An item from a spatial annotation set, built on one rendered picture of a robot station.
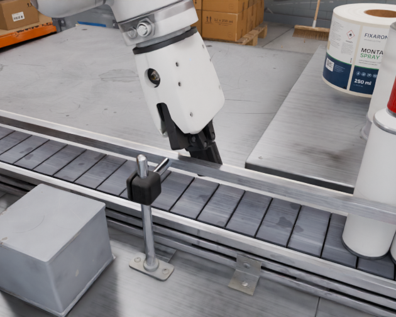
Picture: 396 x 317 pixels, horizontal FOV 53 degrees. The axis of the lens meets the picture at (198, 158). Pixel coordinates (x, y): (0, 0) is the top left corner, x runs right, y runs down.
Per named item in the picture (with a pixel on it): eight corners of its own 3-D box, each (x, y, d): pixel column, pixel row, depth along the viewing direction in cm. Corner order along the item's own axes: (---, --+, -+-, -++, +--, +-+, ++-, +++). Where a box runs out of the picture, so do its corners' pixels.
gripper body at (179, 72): (167, 33, 37) (203, 138, 42) (209, 11, 45) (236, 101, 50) (108, 50, 41) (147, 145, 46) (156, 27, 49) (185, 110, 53)
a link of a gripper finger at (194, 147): (194, 136, 44) (212, 186, 47) (205, 124, 47) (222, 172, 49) (171, 139, 46) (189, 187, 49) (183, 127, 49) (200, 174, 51)
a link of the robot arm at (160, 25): (165, 8, 37) (176, 39, 38) (203, -8, 44) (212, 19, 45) (99, 30, 41) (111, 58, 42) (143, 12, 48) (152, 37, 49)
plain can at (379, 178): (390, 236, 47) (448, 70, 36) (387, 266, 43) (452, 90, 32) (344, 223, 49) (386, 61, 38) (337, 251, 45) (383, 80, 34)
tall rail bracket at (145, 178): (182, 240, 53) (179, 133, 45) (156, 279, 48) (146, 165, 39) (161, 233, 55) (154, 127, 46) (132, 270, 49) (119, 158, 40)
